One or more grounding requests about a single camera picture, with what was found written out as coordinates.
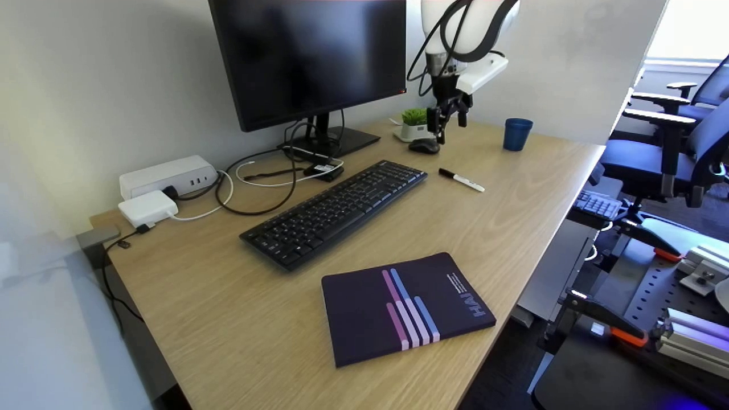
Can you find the white power strip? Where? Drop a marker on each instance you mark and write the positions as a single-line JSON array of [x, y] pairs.
[[163, 177]]

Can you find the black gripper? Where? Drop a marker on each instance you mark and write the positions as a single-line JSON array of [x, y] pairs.
[[447, 91]]

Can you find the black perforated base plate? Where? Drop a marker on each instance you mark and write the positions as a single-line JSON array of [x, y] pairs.
[[606, 371]]

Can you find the blue cup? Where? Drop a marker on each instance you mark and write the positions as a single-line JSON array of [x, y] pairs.
[[518, 137]]

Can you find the gray desk bracket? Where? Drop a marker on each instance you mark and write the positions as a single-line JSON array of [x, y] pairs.
[[93, 239]]

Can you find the bright window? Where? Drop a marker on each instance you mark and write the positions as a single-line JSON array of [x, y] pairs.
[[696, 26]]

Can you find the aluminum extrusion bar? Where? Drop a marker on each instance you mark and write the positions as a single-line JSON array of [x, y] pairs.
[[696, 342]]

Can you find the black computer mouse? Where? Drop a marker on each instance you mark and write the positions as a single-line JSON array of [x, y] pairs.
[[422, 147]]

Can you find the black computer keyboard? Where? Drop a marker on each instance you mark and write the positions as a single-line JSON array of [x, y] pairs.
[[333, 213]]

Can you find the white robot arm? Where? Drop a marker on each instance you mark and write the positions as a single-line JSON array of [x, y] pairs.
[[474, 24]]

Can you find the white marker with black cap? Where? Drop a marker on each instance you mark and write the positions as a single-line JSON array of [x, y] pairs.
[[461, 180]]

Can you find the white plant saucer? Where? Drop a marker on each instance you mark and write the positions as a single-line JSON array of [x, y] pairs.
[[398, 137]]

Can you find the black hub dongle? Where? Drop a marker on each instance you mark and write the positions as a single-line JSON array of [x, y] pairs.
[[322, 172]]

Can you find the silver metal bracket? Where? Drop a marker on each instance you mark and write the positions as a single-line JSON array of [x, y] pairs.
[[703, 270]]

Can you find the black computer monitor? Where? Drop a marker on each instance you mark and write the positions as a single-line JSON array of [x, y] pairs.
[[304, 52]]

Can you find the small white adapter box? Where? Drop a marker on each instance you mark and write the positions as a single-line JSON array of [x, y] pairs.
[[147, 208]]

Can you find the dark keypad device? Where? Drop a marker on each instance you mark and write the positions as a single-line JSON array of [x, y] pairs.
[[600, 206]]

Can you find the small green potted plant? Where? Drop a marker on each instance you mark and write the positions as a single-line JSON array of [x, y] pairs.
[[414, 118]]

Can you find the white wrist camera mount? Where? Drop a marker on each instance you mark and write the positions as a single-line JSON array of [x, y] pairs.
[[485, 71]]

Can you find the dark striped mouse pad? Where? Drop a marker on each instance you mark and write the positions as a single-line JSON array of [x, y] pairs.
[[402, 311]]

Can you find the white partition panel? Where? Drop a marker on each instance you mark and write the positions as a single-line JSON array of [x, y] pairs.
[[584, 68]]

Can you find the blue office chair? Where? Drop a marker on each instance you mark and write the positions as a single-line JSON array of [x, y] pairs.
[[668, 156], [709, 90]]

